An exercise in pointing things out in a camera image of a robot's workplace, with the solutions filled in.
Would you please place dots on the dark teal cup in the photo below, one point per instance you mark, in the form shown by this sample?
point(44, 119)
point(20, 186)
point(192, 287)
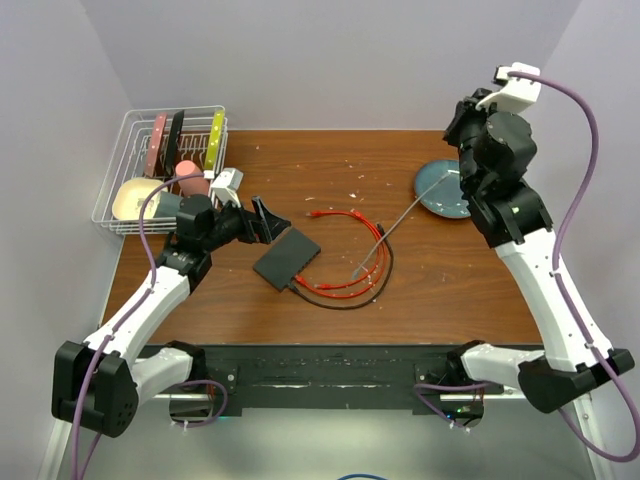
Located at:
point(165, 205)

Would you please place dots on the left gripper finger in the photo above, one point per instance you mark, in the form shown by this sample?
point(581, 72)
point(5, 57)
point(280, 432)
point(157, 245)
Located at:
point(272, 229)
point(263, 214)

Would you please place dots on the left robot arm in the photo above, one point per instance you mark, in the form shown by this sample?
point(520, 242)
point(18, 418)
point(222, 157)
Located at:
point(100, 383)

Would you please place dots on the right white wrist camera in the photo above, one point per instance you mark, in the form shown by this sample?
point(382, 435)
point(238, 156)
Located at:
point(514, 94)

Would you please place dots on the yellow-green plate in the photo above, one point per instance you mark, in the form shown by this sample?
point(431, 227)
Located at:
point(214, 148)

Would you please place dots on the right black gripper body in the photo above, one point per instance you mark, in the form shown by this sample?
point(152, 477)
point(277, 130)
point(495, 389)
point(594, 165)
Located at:
point(464, 126)

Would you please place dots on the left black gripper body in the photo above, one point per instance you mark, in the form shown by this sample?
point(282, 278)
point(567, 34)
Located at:
point(233, 224)

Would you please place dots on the pink cup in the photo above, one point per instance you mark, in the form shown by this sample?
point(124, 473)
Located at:
point(191, 179)

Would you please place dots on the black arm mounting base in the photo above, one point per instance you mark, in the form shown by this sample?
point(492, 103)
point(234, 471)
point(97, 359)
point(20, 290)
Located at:
point(338, 377)

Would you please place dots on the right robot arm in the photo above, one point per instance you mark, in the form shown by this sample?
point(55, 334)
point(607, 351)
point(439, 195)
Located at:
point(495, 147)

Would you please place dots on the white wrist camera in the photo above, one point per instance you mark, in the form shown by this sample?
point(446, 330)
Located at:
point(224, 188)
point(514, 94)

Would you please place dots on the white wire dish rack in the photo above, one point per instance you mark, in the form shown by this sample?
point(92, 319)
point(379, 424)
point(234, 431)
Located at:
point(129, 155)

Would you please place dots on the teal ceramic plate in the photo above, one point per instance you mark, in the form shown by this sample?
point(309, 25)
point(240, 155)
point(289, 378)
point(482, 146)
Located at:
point(437, 185)

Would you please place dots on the black network switch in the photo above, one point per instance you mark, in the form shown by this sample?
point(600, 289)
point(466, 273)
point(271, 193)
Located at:
point(286, 259)

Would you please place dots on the black plate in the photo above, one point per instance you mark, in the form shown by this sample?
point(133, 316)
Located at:
point(172, 144)

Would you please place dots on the pink plate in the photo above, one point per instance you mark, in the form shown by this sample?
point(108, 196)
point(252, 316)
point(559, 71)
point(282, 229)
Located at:
point(154, 145)

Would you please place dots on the cream square bowl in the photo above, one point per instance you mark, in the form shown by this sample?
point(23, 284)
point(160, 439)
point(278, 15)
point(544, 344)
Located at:
point(131, 196)

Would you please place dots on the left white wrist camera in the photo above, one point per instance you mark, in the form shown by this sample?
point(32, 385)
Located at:
point(224, 188)

